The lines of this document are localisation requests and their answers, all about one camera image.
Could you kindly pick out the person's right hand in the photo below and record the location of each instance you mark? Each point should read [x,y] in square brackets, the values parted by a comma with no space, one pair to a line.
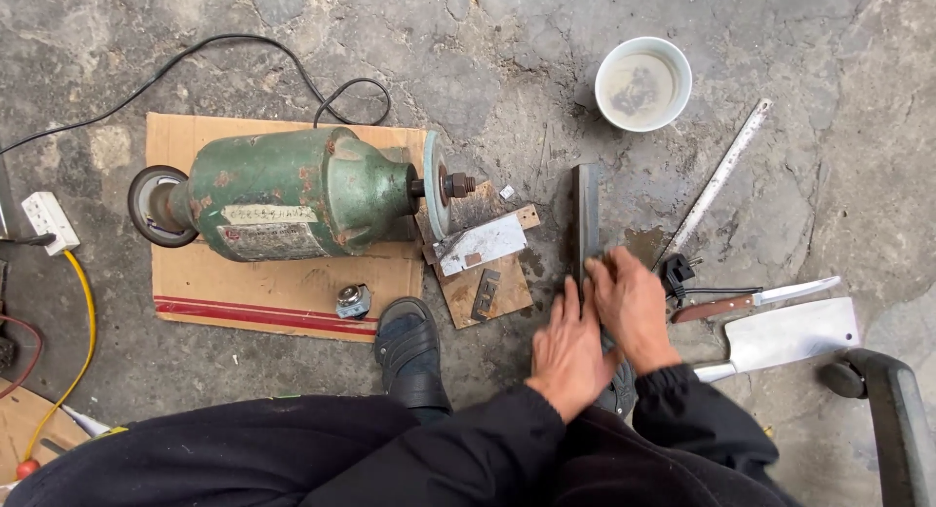
[636,309]

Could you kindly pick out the person's left hand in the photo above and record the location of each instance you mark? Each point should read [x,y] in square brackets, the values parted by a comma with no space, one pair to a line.
[570,361]

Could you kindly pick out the person's left fingers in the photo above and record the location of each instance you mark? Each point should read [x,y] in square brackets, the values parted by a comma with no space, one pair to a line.
[564,309]

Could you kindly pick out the person's right fingers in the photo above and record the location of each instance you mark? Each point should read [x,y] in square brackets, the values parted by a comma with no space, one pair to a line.
[607,269]

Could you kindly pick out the small wooden board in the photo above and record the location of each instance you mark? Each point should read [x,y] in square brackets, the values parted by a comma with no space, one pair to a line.
[504,287]

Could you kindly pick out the dark grey sharpening stone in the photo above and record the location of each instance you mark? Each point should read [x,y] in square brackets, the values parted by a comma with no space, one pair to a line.
[586,207]

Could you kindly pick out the small slotted planer blade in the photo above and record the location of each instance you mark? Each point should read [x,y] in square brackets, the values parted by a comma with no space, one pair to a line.
[485,295]

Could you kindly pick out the grey metal blade plate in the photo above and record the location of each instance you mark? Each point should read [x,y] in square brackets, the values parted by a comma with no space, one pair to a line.
[482,242]

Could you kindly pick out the tiny metal piece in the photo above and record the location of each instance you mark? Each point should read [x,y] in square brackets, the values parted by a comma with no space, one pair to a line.
[507,192]

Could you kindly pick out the long metal saw blade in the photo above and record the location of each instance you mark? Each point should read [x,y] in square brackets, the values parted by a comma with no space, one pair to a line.
[720,172]

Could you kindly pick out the person's left black sandal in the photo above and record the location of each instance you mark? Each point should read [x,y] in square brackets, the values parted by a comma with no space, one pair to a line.
[409,353]

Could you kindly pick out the white bowl of water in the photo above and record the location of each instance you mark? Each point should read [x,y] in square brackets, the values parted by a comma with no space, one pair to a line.
[643,84]

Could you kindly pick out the steel cleaver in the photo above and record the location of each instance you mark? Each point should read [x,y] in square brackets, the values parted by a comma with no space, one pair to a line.
[790,335]

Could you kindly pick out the brown cardboard sheet red stripe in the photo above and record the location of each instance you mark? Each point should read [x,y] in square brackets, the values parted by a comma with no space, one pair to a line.
[292,287]

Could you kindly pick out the green bench grinder motor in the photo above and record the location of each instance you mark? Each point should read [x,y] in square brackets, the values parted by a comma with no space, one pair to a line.
[292,192]

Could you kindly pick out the black chair leg with caster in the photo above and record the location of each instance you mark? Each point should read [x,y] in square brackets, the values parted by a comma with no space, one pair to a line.
[892,412]

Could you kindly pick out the person's black trousers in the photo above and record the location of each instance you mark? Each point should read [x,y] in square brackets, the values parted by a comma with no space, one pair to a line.
[219,456]

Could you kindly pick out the white power strip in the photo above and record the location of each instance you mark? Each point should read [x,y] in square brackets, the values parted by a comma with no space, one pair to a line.
[50,222]

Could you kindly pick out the black plug in strip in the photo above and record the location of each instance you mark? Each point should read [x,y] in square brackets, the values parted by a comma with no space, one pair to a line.
[29,239]

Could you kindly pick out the plain brown cardboard piece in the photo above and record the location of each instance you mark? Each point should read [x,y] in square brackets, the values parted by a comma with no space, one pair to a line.
[33,426]

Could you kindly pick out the small red ball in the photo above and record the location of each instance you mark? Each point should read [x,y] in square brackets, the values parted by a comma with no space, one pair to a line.
[28,469]

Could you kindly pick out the silver switch knob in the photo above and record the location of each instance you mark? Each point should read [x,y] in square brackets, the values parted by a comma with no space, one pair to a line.
[354,301]

